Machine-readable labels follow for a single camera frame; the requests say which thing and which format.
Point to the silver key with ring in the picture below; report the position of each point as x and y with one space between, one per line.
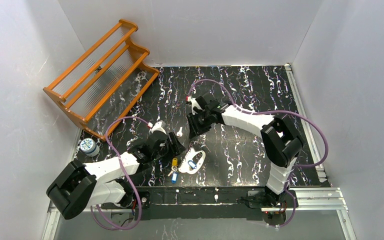
180 132

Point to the blue tag on plate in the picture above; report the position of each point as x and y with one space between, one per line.
192 164

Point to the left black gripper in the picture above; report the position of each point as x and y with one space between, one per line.
172 144

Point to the small patterned round jar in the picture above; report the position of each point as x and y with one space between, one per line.
89 147

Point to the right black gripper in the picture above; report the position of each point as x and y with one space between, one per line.
194 122

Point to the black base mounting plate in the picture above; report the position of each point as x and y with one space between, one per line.
249 203

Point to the yellow key tag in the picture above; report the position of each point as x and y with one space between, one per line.
174 162

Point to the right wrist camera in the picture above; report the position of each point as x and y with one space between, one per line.
195 106

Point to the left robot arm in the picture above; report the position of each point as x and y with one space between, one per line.
81 185

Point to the orange wooden rack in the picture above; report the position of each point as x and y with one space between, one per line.
105 82

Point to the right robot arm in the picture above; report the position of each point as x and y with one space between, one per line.
281 140

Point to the blue key tag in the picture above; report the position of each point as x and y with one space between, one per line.
174 177

